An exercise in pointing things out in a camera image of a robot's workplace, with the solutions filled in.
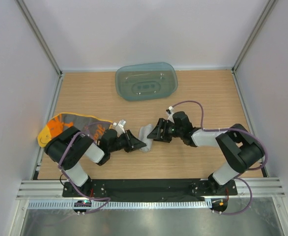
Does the aluminium frame rail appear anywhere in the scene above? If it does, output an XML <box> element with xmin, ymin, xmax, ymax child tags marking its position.
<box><xmin>16</xmin><ymin>177</ymin><xmax>286</xmax><ymax>200</ymax></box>

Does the slotted cable duct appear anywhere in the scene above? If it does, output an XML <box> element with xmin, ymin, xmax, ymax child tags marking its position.
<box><xmin>28</xmin><ymin>199</ymin><xmax>212</xmax><ymax>209</ymax></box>

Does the teal plastic basin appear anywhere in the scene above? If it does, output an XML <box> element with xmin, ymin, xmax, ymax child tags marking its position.
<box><xmin>115</xmin><ymin>62</ymin><xmax>178</xmax><ymax>101</ymax></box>

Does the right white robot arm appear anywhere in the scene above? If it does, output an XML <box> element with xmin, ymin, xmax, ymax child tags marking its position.
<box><xmin>147</xmin><ymin>108</ymin><xmax>265</xmax><ymax>195</ymax></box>

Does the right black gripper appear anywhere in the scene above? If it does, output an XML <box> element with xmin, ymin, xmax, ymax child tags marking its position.
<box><xmin>147</xmin><ymin>118</ymin><xmax>183</xmax><ymax>143</ymax></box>

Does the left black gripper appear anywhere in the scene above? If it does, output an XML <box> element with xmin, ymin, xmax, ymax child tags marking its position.
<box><xmin>109</xmin><ymin>129</ymin><xmax>146</xmax><ymax>153</ymax></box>

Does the orange grey towel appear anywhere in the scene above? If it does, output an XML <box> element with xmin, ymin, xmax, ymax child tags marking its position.
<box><xmin>37</xmin><ymin>112</ymin><xmax>113</xmax><ymax>148</ymax></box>

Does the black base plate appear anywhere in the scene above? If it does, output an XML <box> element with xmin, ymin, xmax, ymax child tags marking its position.
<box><xmin>61</xmin><ymin>178</ymin><xmax>238</xmax><ymax>203</ymax></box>

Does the grey panda towel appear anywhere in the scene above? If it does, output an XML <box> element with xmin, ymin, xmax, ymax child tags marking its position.
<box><xmin>138</xmin><ymin>124</ymin><xmax>154</xmax><ymax>152</ymax></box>

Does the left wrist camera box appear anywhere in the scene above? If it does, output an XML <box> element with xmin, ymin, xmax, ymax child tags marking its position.
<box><xmin>113</xmin><ymin>119</ymin><xmax>126</xmax><ymax>135</ymax></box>

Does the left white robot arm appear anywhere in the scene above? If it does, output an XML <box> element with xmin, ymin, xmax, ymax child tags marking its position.
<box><xmin>44</xmin><ymin>120</ymin><xmax>146</xmax><ymax>197</ymax></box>

